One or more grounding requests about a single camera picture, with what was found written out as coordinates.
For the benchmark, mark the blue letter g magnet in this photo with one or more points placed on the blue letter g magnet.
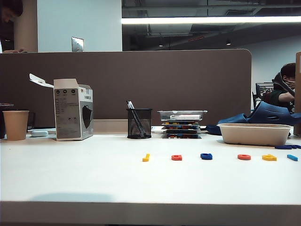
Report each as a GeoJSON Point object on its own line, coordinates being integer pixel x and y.
{"type": "Point", "coordinates": [206, 156]}

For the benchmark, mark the red letter o magnet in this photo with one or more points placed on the red letter o magnet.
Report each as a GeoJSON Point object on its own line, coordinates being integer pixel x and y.
{"type": "Point", "coordinates": [244, 157]}

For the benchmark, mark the yellow letter d magnet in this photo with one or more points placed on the yellow letter d magnet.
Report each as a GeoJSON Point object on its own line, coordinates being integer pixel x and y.
{"type": "Point", "coordinates": [269, 157]}

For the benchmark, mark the yellow letter j magnet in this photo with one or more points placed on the yellow letter j magnet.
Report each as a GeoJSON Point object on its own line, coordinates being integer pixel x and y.
{"type": "Point", "coordinates": [145, 159]}

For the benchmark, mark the red letter a magnet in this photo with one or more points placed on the red letter a magnet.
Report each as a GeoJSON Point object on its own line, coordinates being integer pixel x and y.
{"type": "Point", "coordinates": [176, 157]}

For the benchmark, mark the light blue letter i magnet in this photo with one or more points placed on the light blue letter i magnet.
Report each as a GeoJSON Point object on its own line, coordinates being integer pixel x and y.
{"type": "Point", "coordinates": [292, 157]}

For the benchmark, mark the dark blue letter m magnet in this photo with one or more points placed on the dark blue letter m magnet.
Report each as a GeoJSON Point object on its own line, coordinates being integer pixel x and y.
{"type": "Point", "coordinates": [296, 146]}

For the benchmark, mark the black mesh pen holder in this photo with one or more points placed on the black mesh pen holder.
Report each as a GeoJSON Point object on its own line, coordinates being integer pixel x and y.
{"type": "Point", "coordinates": [140, 124]}

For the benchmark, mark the clear black pen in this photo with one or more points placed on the clear black pen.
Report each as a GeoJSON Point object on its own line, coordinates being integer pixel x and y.
{"type": "Point", "coordinates": [130, 104]}

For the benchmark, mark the clear plastic tray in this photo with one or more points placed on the clear plastic tray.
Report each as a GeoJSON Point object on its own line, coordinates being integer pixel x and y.
{"type": "Point", "coordinates": [182, 112]}

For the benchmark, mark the brown desk partition panel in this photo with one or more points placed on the brown desk partition panel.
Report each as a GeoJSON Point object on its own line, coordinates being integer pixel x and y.
{"type": "Point", "coordinates": [141, 80]}

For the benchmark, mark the white whiteboard marker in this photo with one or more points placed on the white whiteboard marker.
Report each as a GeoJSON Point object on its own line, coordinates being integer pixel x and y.
{"type": "Point", "coordinates": [185, 117]}

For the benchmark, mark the white grey face mask box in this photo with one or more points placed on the white grey face mask box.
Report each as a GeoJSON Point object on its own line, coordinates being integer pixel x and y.
{"type": "Point", "coordinates": [70, 113]}

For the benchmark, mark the dark blue rubber slipper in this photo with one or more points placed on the dark blue rubber slipper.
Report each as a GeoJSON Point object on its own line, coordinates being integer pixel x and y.
{"type": "Point", "coordinates": [270, 113]}
{"type": "Point", "coordinates": [231, 118]}

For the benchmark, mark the beige oval paper bowl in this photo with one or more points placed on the beige oval paper bowl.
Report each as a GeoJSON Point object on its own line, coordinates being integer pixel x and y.
{"type": "Point", "coordinates": [254, 135]}

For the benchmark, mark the long ceiling light strip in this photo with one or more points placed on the long ceiling light strip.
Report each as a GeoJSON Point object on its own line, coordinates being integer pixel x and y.
{"type": "Point", "coordinates": [211, 20]}

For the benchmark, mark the small white case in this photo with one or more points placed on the small white case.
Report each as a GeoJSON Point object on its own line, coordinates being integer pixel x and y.
{"type": "Point", "coordinates": [39, 133]}

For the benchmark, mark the black computer monitor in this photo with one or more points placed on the black computer monitor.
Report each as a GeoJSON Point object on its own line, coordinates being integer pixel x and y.
{"type": "Point", "coordinates": [263, 90]}

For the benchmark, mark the red black chair back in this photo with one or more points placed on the red black chair back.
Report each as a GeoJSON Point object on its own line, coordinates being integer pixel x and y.
{"type": "Point", "coordinates": [266, 97]}

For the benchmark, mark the dark grey monitor stand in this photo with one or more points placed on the dark grey monitor stand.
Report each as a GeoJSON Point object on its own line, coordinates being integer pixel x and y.
{"type": "Point", "coordinates": [283, 86]}

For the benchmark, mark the brown paper cup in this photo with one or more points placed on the brown paper cup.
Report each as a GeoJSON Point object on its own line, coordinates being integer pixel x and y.
{"type": "Point", "coordinates": [15, 126]}

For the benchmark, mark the brown cardboard box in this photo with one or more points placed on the brown cardboard box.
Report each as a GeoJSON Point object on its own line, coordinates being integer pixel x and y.
{"type": "Point", "coordinates": [298, 94]}

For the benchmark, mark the person in white shirt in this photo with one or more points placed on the person in white shirt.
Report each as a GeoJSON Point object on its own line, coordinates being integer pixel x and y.
{"type": "Point", "coordinates": [9, 9]}

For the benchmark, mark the grey partition base rail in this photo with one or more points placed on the grey partition base rail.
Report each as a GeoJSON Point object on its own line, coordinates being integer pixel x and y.
{"type": "Point", "coordinates": [110, 126]}

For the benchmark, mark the silver wall plate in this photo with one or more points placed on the silver wall plate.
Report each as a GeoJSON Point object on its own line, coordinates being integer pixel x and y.
{"type": "Point", "coordinates": [77, 44]}

